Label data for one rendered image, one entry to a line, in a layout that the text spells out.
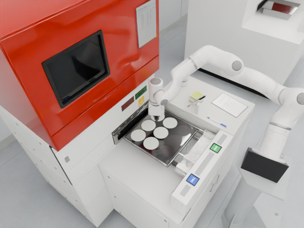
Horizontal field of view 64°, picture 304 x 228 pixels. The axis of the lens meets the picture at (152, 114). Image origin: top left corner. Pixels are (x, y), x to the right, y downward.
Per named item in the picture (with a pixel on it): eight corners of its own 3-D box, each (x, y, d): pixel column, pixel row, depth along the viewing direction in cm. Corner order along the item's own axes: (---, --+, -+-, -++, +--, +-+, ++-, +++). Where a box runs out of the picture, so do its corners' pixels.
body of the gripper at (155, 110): (147, 104, 148) (148, 116, 156) (163, 105, 147) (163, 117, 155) (148, 95, 153) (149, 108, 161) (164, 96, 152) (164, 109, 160)
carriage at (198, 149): (174, 172, 148) (174, 169, 146) (204, 134, 168) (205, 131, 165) (185, 179, 145) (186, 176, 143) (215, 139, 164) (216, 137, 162)
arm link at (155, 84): (166, 101, 146) (159, 91, 152) (166, 83, 136) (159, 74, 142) (153, 105, 144) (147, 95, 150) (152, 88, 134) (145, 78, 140)
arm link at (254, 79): (300, 112, 136) (285, 110, 152) (311, 93, 135) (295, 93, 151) (220, 72, 136) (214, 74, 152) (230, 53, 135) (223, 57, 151)
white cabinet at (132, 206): (115, 212, 217) (97, 164, 158) (175, 142, 268) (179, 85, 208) (174, 263, 190) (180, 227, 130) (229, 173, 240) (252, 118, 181)
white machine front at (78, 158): (70, 184, 148) (48, 145, 119) (152, 107, 191) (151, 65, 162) (74, 187, 147) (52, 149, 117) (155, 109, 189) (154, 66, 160)
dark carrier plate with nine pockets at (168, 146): (125, 137, 162) (124, 136, 162) (155, 107, 180) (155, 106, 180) (167, 164, 147) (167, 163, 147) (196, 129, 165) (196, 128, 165)
